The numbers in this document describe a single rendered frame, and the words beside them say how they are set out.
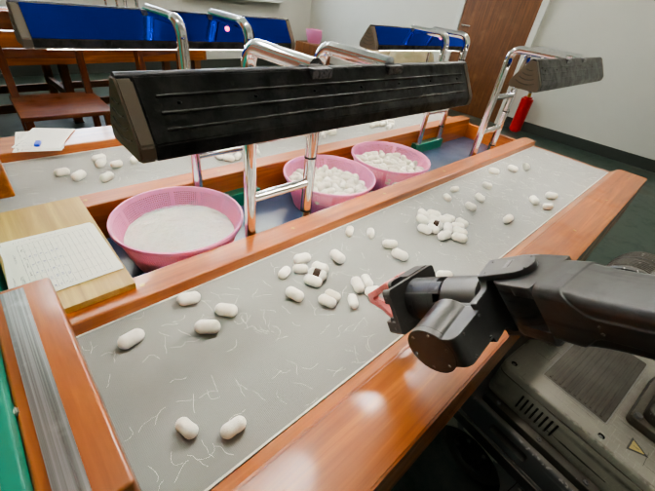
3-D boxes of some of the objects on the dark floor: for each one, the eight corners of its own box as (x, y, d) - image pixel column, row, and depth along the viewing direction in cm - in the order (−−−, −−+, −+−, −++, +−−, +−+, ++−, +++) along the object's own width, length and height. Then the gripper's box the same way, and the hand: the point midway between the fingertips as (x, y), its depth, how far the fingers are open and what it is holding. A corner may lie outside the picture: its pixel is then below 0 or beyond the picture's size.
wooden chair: (51, 196, 210) (-20, 16, 156) (37, 168, 234) (-28, 4, 181) (130, 180, 235) (93, 21, 182) (110, 157, 260) (71, 10, 207)
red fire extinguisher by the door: (521, 131, 456) (539, 91, 427) (517, 133, 444) (535, 92, 415) (511, 128, 463) (528, 88, 434) (506, 130, 452) (522, 89, 422)
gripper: (438, 342, 42) (354, 330, 55) (480, 306, 48) (396, 303, 61) (421, 289, 41) (340, 290, 54) (465, 259, 47) (383, 267, 60)
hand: (373, 297), depth 57 cm, fingers closed
